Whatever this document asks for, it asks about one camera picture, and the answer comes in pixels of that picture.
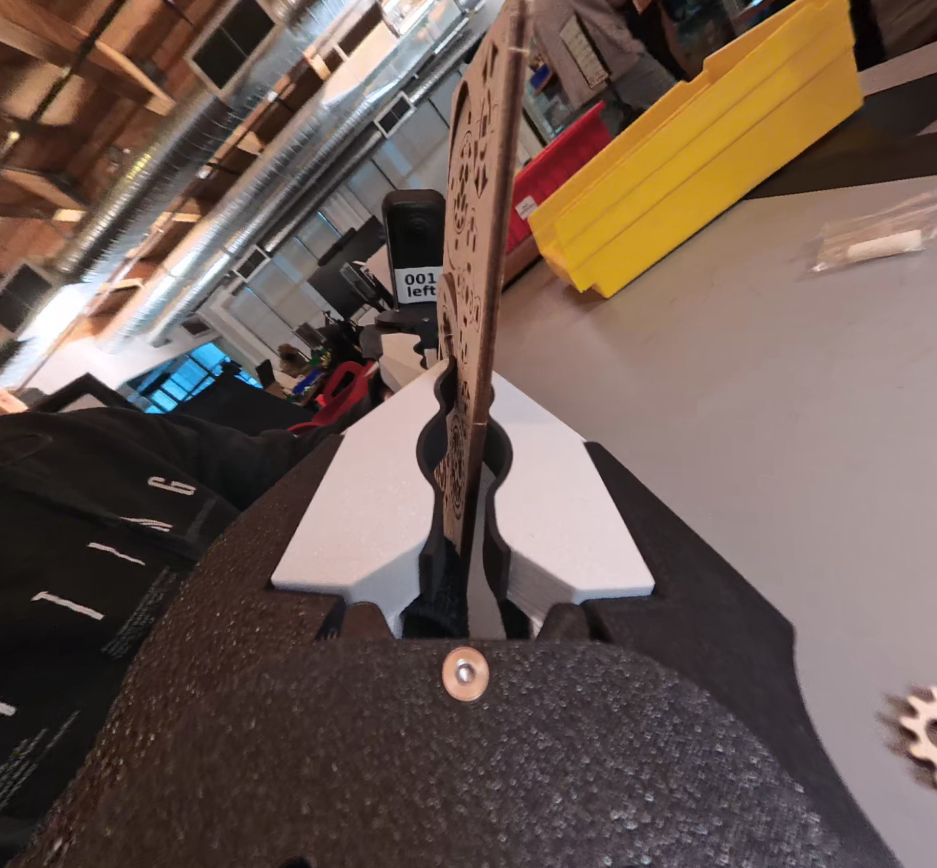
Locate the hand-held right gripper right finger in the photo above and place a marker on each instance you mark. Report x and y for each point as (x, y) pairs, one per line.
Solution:
(571, 517)

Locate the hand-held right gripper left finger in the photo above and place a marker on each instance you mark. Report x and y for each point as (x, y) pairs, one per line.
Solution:
(359, 509)

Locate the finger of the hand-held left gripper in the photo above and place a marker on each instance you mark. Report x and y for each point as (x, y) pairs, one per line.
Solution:
(399, 363)

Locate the wooden gear parts sheet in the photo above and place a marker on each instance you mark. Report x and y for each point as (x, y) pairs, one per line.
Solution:
(483, 224)

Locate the red plastic bin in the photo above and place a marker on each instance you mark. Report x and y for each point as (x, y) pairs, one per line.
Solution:
(556, 173)

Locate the person's black sweatshirt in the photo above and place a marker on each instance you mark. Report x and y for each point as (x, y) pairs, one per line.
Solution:
(110, 517)

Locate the yellow plastic bin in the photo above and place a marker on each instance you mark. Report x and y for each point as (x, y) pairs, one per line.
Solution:
(695, 151)

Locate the small wooden gear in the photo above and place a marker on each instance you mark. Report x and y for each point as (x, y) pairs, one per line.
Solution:
(919, 736)

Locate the small clear plastic bag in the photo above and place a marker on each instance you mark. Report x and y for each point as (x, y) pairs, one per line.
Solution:
(878, 238)

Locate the silver ventilation duct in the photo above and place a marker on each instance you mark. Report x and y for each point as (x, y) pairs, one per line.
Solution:
(219, 173)

